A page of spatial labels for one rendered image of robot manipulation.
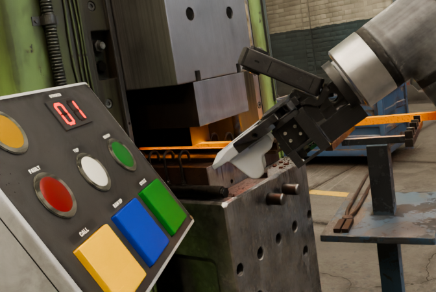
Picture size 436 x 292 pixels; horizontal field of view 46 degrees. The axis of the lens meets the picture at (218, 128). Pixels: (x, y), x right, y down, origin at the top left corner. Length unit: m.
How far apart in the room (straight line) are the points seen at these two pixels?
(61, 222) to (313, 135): 0.32
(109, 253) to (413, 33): 0.43
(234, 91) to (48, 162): 0.67
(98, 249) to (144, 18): 0.61
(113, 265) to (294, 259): 0.81
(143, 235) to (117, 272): 0.10
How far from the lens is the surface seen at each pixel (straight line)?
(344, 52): 0.66
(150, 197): 0.72
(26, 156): 0.58
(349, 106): 0.68
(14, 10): 0.98
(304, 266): 1.37
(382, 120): 1.68
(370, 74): 0.65
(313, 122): 0.66
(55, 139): 0.64
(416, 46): 0.66
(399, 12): 0.66
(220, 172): 1.13
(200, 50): 1.10
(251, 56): 0.67
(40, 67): 0.99
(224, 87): 1.16
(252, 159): 0.69
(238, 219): 1.09
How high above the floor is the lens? 1.21
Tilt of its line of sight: 8 degrees down
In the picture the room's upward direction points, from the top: 9 degrees counter-clockwise
